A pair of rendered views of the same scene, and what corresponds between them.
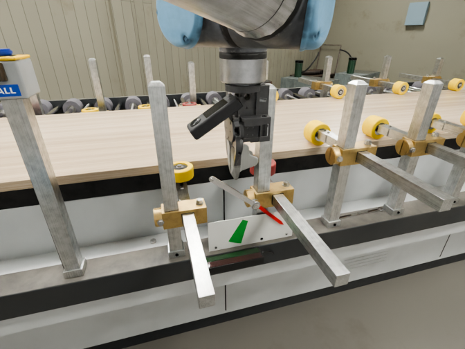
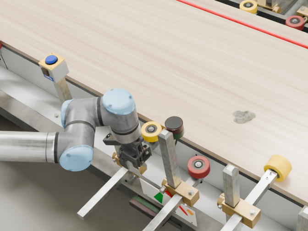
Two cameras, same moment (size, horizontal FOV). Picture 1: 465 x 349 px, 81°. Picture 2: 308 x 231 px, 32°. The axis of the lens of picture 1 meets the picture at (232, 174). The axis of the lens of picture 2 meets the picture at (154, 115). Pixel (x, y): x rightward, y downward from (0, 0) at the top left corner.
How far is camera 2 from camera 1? 1.60 m
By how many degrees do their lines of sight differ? 53
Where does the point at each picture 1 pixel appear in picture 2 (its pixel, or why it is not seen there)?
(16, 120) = (56, 85)
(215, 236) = (145, 188)
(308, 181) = (271, 199)
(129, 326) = not seen: hidden behind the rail
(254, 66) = (118, 136)
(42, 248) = not seen: hidden behind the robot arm
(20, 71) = (53, 74)
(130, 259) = (108, 163)
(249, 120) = (125, 154)
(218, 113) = (112, 141)
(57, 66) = not seen: outside the picture
